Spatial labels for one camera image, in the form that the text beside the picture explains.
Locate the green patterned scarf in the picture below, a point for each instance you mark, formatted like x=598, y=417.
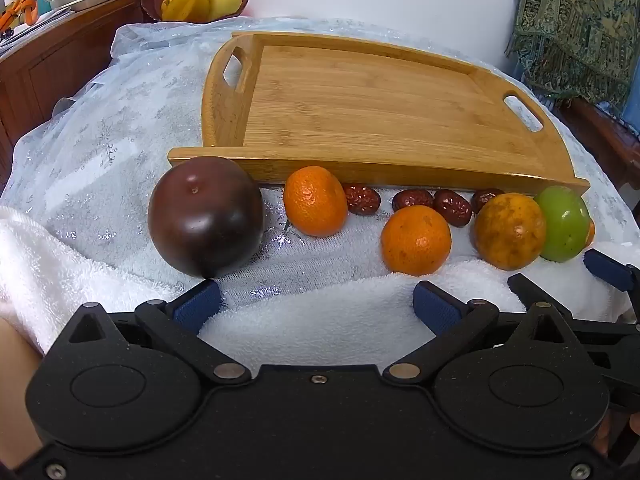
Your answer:
x=580, y=25

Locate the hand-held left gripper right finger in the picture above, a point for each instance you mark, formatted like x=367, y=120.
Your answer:
x=435, y=307

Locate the yellow starfruit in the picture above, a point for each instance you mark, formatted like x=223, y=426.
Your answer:
x=187, y=2

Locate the white towel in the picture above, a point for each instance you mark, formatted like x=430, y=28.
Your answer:
x=325, y=315

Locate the dark purple round fruit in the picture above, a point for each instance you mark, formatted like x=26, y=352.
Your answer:
x=205, y=220

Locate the dark wooden furniture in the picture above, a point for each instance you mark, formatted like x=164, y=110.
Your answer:
x=610, y=140

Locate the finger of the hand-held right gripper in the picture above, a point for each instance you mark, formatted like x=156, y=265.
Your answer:
x=606, y=267
x=525, y=287

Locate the red date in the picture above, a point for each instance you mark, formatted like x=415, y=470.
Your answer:
x=411, y=199
x=484, y=199
x=362, y=200
x=452, y=207

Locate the large yellow-brown orange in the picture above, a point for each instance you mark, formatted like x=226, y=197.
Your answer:
x=510, y=232

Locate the wooden cabinet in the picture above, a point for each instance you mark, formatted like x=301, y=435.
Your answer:
x=50, y=67

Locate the small mandarin orange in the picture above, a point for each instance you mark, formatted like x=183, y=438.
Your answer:
x=315, y=202
x=415, y=240

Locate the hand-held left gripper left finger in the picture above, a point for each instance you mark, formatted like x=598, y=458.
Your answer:
x=197, y=305

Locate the stack of papers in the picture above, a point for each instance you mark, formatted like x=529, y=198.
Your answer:
x=30, y=30

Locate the sheer snowflake cloth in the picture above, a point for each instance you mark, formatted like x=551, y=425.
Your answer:
x=150, y=95

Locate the yellow mango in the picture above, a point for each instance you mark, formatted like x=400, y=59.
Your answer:
x=225, y=0

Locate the green apple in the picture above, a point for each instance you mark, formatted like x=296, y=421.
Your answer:
x=565, y=225

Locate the wooden bamboo tray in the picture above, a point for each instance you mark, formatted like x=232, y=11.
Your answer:
x=375, y=105

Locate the small orange fruit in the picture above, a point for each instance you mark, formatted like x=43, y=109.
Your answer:
x=591, y=234

